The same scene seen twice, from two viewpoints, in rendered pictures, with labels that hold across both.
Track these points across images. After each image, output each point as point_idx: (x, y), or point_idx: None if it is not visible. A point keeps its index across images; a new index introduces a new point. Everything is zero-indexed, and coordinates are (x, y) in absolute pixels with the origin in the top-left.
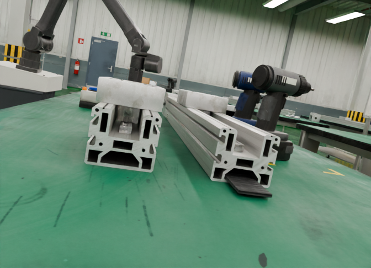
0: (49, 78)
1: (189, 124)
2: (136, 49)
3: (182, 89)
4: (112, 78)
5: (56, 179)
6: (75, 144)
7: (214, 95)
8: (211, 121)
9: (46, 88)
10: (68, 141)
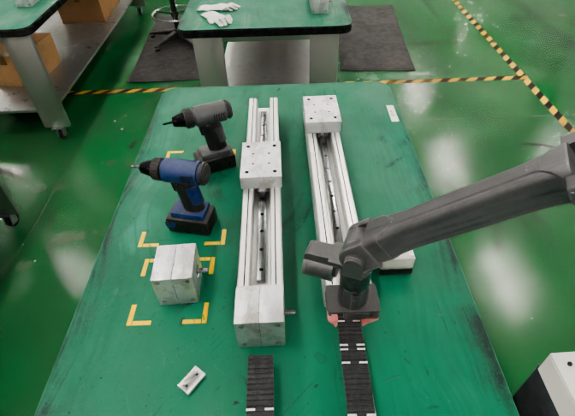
0: (555, 365)
1: None
2: None
3: (280, 163)
4: (335, 113)
5: None
6: (342, 132)
7: (246, 160)
8: (276, 108)
9: (541, 365)
10: (347, 134)
